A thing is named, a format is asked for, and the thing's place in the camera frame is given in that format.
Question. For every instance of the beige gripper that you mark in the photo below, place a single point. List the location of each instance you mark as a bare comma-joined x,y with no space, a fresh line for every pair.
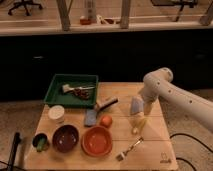
147,108

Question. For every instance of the light blue towel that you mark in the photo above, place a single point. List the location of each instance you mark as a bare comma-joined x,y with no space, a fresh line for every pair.
136,105

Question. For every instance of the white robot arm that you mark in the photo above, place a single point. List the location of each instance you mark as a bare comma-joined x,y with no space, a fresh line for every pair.
158,83

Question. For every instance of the orange bowl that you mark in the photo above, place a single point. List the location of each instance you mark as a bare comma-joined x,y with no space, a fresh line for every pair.
97,141

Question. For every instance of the purple bowl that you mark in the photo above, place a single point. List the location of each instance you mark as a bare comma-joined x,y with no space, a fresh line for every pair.
65,138

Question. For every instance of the small orange fruit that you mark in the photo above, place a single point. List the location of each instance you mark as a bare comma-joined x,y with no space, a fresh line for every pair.
106,121

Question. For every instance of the blue sponge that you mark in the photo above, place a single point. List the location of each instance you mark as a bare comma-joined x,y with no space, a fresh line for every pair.
90,118

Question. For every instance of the silver metal fork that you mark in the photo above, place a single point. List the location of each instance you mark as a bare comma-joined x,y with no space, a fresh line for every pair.
123,154

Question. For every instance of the dark red item in tray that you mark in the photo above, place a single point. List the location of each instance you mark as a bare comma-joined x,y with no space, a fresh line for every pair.
83,94

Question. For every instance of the green plastic tray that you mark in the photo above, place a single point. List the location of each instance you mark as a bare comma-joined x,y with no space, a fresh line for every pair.
55,95

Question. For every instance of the white round container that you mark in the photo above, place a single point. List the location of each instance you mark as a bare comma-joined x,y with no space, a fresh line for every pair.
56,113

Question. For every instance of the red and white object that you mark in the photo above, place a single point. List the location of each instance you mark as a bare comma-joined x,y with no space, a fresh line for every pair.
89,16

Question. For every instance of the black office chair right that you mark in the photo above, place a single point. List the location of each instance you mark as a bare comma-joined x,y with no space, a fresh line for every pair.
180,3

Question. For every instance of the black office chair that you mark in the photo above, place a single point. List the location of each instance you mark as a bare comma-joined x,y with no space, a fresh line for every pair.
25,4
180,3

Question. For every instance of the dark green cup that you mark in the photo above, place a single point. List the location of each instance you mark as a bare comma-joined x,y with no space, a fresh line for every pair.
40,142

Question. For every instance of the black stand at left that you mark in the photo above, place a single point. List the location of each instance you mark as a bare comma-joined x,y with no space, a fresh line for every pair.
9,166

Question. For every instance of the black office chair left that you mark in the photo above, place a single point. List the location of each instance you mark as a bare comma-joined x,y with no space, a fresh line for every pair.
25,4

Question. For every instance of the white-handled utensil in tray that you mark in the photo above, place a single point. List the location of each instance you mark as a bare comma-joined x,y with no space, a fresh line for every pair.
67,88

